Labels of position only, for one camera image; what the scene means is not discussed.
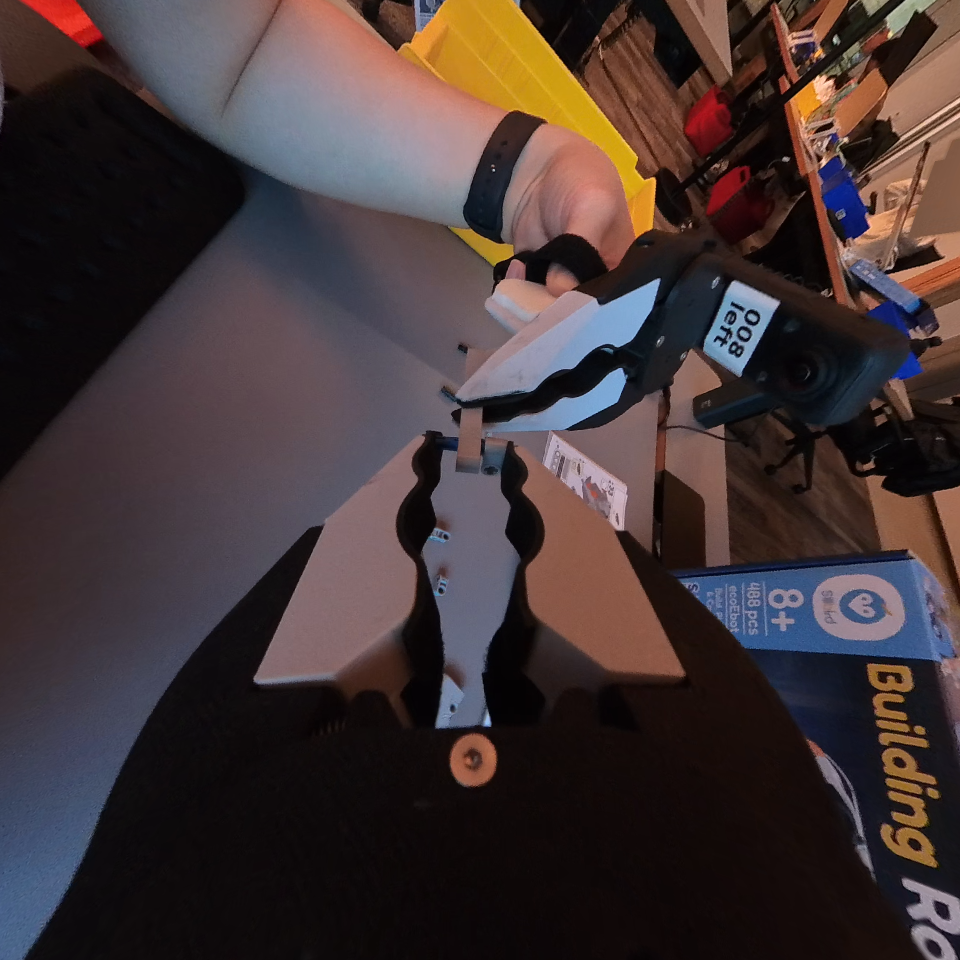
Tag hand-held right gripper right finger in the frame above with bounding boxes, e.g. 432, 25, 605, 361
483, 438, 687, 729

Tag yellow storage bin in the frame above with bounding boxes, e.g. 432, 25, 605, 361
396, 0, 657, 267

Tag blue robot kit box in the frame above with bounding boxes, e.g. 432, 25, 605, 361
671, 551, 960, 960

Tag grey desk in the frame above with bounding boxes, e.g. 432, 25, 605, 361
0, 165, 661, 960
660, 352, 732, 571

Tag orange traffic cone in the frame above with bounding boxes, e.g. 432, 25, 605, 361
18, 0, 102, 48

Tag grey toy beam with holes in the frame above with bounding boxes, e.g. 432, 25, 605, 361
453, 405, 485, 475

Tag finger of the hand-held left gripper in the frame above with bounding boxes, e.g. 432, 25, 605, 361
450, 277, 663, 425
480, 367, 648, 436

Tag person's left hand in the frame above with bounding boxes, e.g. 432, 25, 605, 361
491, 123, 639, 297

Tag wooden workbench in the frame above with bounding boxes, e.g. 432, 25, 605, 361
768, 0, 960, 316

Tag red bag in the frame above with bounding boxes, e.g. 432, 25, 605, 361
705, 166, 774, 245
682, 86, 736, 155

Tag black wristband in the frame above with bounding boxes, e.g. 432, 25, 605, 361
461, 110, 549, 245

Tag black round stand base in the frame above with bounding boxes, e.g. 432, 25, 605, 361
652, 168, 695, 230

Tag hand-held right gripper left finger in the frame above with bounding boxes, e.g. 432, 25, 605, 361
253, 431, 447, 729

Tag person's left forearm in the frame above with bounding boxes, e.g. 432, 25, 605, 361
75, 0, 526, 226

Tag cardboard box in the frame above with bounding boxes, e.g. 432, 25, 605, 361
832, 67, 894, 136

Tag blue storage bin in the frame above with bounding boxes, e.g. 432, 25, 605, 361
817, 157, 871, 241

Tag white instruction booklet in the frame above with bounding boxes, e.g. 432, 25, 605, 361
541, 431, 630, 530

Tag black power adapter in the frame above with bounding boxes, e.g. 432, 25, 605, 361
691, 378, 789, 430

